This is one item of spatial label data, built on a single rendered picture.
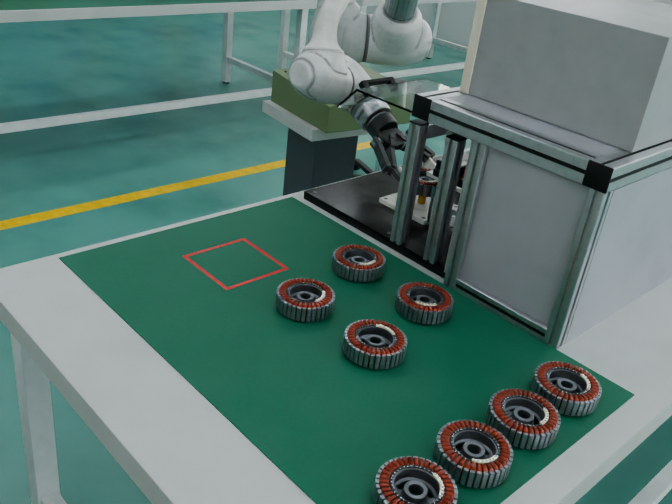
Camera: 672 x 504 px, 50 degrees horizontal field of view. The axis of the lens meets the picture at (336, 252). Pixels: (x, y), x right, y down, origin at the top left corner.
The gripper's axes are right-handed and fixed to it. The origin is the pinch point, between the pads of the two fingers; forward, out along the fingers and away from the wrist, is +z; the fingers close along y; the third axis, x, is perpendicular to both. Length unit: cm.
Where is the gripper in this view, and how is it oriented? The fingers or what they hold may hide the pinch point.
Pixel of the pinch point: (423, 180)
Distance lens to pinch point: 181.3
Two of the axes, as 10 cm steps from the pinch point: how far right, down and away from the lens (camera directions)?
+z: 5.4, 7.8, -3.0
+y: -7.2, 2.5, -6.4
